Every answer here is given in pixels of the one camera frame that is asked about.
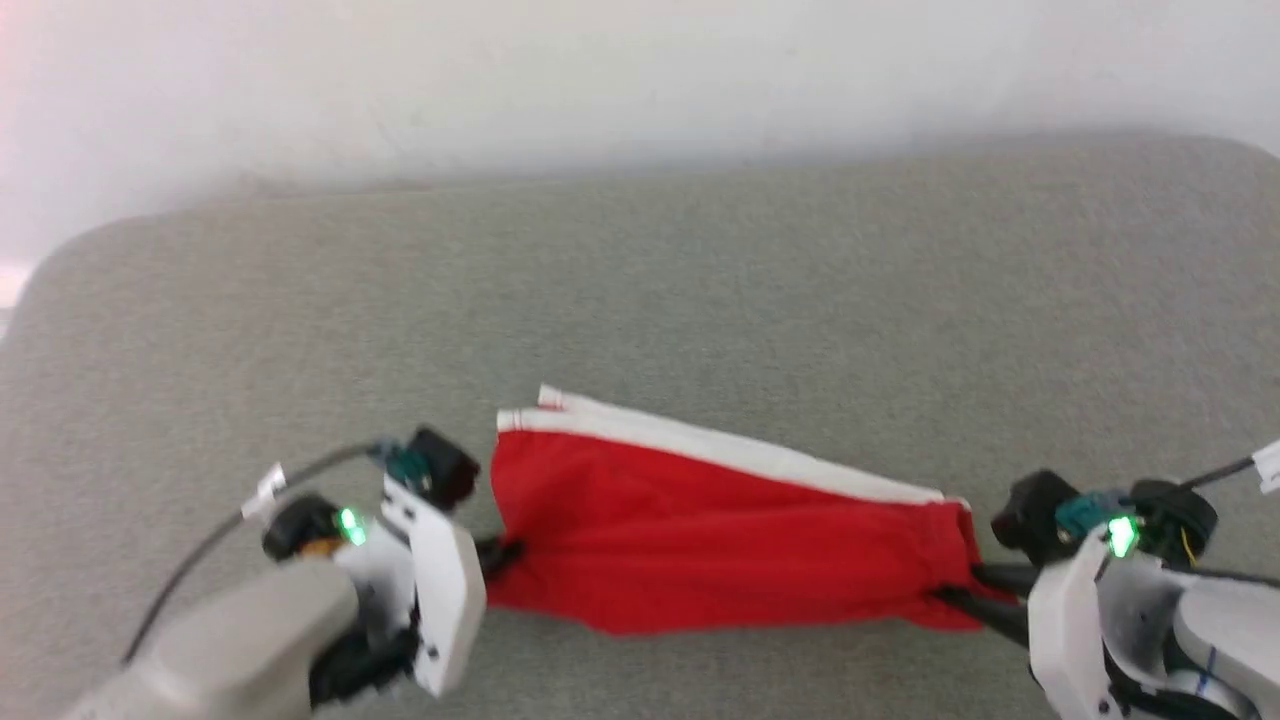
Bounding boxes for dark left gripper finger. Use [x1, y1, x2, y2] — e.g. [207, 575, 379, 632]
[476, 538, 523, 578]

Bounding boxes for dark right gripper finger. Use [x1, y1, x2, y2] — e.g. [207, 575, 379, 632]
[934, 587, 1033, 648]
[968, 563, 1041, 598]

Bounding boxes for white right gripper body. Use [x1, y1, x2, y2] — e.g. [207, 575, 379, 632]
[1026, 553, 1181, 720]

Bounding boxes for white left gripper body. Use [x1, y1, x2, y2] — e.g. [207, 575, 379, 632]
[308, 474, 489, 707]

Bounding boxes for red shorts with white trim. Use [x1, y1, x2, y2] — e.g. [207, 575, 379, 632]
[484, 384, 1013, 638]

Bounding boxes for grey fabric sofa cushion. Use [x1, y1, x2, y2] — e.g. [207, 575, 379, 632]
[0, 130, 1280, 720]

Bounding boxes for white left cable tag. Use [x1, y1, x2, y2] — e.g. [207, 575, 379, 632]
[241, 463, 290, 524]

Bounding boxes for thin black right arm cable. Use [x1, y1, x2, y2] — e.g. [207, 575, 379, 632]
[1178, 455, 1259, 493]

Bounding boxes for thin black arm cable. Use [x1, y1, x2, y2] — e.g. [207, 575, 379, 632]
[122, 441, 393, 665]
[1178, 455, 1259, 493]

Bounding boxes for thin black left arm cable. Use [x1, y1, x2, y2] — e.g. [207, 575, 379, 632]
[122, 441, 393, 665]

